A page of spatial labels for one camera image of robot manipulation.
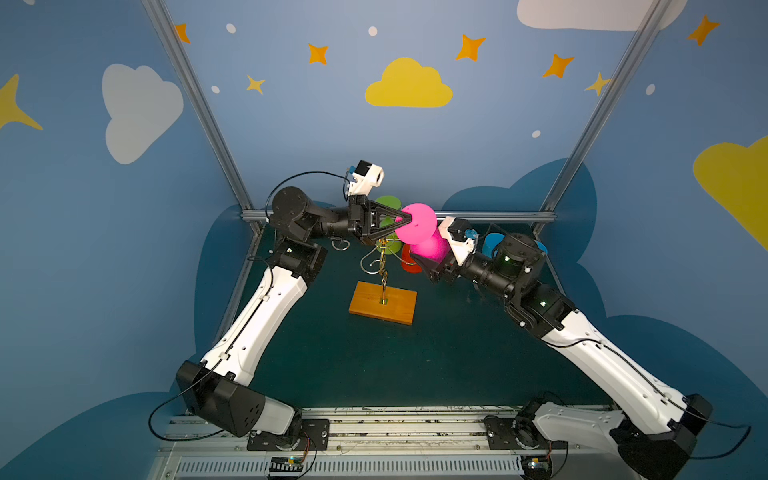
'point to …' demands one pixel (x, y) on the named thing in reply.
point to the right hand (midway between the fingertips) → (430, 233)
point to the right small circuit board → (537, 466)
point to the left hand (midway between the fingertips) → (407, 218)
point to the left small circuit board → (286, 464)
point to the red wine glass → (407, 261)
